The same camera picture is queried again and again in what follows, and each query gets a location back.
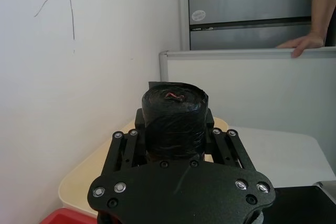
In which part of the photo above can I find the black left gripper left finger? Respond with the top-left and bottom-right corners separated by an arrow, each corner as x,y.
103,108 -> 148,176

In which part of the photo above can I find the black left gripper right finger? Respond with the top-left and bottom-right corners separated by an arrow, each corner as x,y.
203,108 -> 257,175

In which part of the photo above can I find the black plastic bag roll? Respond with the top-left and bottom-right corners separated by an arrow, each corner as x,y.
141,80 -> 209,161

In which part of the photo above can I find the person's hand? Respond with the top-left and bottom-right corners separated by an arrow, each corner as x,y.
277,31 -> 325,58

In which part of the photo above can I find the cream rounded table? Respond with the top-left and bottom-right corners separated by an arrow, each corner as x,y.
58,116 -> 229,217

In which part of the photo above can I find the white rounded table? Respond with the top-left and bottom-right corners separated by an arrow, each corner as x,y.
204,126 -> 336,189

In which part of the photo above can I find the red plastic bin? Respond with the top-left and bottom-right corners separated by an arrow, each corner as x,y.
38,207 -> 98,224

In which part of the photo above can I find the black table cloth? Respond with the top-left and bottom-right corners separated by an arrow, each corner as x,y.
262,185 -> 336,224

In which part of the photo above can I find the grey steel refrigerator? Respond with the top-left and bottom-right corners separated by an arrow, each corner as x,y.
177,0 -> 336,51

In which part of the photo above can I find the white partition panel, aluminium frame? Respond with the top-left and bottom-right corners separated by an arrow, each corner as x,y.
158,46 -> 336,186

